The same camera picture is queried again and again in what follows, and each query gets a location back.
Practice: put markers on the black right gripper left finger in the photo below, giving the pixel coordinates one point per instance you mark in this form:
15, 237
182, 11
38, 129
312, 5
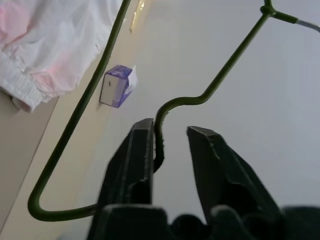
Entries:
136, 165

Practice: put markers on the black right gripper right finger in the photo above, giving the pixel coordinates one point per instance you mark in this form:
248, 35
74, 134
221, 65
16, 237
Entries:
225, 170

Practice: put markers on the white pink shorts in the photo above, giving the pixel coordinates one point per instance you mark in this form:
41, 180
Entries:
47, 45

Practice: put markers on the purple white tissue box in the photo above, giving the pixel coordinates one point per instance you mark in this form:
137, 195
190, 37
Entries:
116, 86

